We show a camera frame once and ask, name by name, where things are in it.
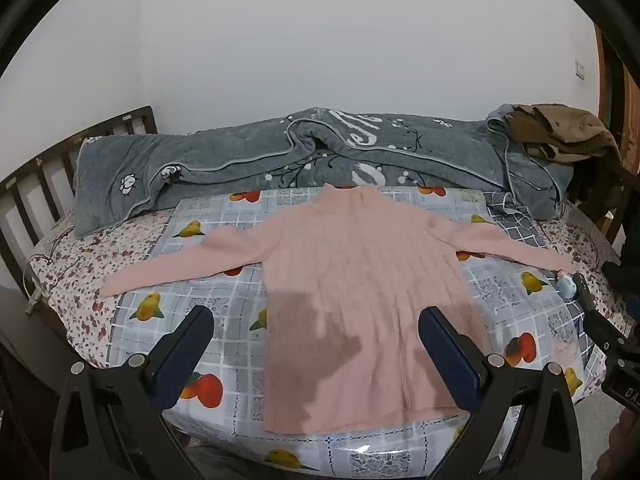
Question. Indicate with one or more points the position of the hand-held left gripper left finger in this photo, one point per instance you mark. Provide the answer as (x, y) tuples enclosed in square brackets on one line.
[(185, 352)]

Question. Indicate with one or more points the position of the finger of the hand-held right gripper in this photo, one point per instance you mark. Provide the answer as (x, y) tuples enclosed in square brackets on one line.
[(602, 317)]

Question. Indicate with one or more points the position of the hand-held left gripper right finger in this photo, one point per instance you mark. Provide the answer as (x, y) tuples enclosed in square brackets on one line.
[(450, 360)]

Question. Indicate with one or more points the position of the pink ribbed knit sweater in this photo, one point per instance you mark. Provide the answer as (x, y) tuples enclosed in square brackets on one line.
[(350, 270)]

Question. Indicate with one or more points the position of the small light blue figurine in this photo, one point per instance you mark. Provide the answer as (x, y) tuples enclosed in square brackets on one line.
[(566, 284)]

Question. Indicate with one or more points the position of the fruit print plastic sheet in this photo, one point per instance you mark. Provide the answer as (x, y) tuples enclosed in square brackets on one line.
[(230, 302)]

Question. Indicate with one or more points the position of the black bag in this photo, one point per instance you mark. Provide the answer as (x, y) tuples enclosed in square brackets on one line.
[(631, 240)]

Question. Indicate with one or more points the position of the wooden chair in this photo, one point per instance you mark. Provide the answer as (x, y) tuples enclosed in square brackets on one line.
[(600, 195)]

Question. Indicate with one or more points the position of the grey plaid cloth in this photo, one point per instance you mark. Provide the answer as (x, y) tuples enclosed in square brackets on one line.
[(515, 220)]

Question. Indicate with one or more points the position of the floral bed sheet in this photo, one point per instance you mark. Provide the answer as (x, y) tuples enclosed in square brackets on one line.
[(75, 270)]

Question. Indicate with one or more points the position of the brown clothing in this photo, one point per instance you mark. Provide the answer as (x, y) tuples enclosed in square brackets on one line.
[(565, 125)]

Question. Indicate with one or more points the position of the grey quilt with white print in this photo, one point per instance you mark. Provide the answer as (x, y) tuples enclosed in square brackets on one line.
[(225, 160)]

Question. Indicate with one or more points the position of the dark wooden bed headboard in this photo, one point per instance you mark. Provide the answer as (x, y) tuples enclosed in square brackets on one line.
[(142, 120)]

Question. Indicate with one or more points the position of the orange wooden door frame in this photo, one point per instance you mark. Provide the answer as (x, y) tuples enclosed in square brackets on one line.
[(612, 100)]

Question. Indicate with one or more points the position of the white wall switch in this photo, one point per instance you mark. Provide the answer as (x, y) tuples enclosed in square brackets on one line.
[(580, 69)]

